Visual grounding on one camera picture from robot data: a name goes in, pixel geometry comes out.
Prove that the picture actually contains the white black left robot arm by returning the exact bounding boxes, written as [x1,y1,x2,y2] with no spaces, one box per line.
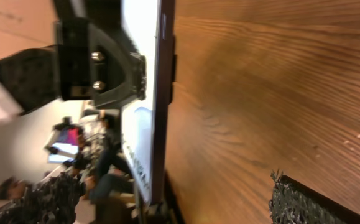
[0,1,147,124]

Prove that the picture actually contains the background computer monitor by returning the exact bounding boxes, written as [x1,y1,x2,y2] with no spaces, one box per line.
[44,128,79,164]

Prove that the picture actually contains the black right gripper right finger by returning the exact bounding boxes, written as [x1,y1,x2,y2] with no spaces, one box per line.
[269,170,360,224]

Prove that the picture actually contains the seated person in background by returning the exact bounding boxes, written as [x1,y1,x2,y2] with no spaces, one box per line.
[0,114,134,206]

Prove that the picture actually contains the blue Galaxy smartphone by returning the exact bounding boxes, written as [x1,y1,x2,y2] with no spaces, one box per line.
[121,0,177,205]

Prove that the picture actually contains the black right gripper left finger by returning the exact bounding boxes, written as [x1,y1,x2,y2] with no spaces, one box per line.
[0,172,85,224]

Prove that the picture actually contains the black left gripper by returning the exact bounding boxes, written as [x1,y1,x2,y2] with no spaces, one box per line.
[0,0,146,115]

